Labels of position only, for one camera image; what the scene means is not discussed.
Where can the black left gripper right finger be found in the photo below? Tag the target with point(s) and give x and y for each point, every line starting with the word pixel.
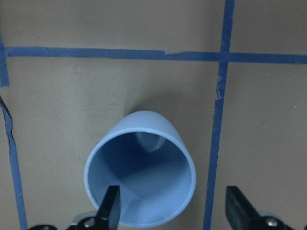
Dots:
pixel 240 213

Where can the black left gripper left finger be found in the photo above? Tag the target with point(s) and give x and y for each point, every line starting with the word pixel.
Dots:
pixel 108 215

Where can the light blue plastic cup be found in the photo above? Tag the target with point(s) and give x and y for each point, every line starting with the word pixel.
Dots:
pixel 145 156

